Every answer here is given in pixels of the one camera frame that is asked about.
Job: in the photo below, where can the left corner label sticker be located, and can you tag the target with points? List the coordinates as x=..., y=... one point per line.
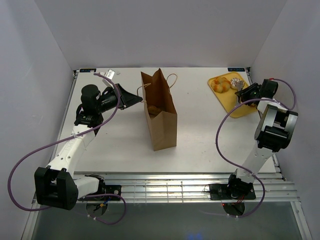
x=87, y=70

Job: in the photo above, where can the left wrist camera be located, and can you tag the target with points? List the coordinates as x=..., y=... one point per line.
x=110, y=74

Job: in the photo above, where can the corner label sticker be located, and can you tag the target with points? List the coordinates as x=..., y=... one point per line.
x=87, y=70
x=236, y=69

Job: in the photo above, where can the brown paper bag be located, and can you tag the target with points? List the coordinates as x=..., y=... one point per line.
x=156, y=91

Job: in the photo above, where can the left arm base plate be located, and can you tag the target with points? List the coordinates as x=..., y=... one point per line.
x=111, y=189

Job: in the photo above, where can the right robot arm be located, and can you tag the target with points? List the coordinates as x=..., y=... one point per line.
x=273, y=133

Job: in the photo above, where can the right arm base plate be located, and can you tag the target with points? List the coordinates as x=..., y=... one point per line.
x=219, y=191

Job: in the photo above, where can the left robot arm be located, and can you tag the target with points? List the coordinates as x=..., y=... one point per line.
x=55, y=185

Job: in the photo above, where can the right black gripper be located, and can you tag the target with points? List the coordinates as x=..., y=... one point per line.
x=244, y=94

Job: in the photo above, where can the right corner label sticker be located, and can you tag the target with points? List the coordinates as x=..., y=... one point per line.
x=236, y=69

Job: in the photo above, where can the white frosted donut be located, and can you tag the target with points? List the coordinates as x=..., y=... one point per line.
x=237, y=83

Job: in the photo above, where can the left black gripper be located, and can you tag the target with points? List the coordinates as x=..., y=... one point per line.
x=127, y=99

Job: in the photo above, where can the twisted golden bread roll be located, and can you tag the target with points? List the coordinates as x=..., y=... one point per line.
x=220, y=84

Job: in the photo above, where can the aluminium frame rail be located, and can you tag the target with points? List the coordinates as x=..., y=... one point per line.
x=194, y=188

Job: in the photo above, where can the metal tongs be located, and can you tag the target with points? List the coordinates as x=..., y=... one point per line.
x=238, y=100

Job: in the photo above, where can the small brown round bun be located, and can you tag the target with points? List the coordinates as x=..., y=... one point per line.
x=153, y=110

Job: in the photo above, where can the yellow tray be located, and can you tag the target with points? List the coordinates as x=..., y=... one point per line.
x=228, y=99

